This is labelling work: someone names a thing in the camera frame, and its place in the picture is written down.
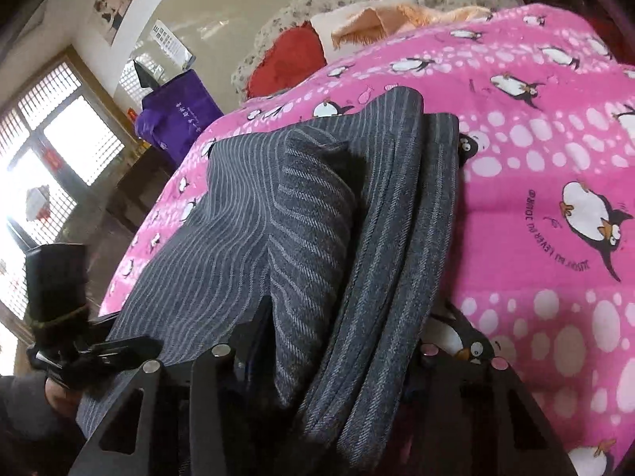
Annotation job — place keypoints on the red pillow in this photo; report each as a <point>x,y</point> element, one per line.
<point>287,62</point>

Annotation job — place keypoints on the white wall calendar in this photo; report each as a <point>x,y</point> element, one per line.
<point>171,39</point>

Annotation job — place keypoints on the purple bag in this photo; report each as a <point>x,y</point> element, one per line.
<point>178,114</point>

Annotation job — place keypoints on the black cloth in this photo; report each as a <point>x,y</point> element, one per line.
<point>144,75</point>

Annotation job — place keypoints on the grey striped suit jacket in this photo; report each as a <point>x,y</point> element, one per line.
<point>297,218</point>

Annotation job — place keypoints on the dark red cloth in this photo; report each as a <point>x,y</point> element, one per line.
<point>607,34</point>

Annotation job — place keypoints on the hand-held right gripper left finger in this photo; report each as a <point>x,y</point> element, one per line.
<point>208,386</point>

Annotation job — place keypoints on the window with lattice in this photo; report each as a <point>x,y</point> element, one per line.
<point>54,158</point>

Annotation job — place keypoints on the pink penguin blanket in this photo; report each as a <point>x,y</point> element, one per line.
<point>536,168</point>

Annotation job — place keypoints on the wall poster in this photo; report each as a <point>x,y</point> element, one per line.
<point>114,5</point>

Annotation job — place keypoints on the orange fringed cloth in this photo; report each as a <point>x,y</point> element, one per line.
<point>397,17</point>

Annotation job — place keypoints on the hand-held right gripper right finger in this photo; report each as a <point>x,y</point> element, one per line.
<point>461,396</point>

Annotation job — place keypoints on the person's left hand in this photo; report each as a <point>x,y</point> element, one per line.
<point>62,396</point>

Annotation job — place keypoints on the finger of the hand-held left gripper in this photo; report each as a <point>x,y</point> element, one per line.
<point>129,348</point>

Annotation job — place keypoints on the dark wooden table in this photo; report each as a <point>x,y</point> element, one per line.
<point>144,183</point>

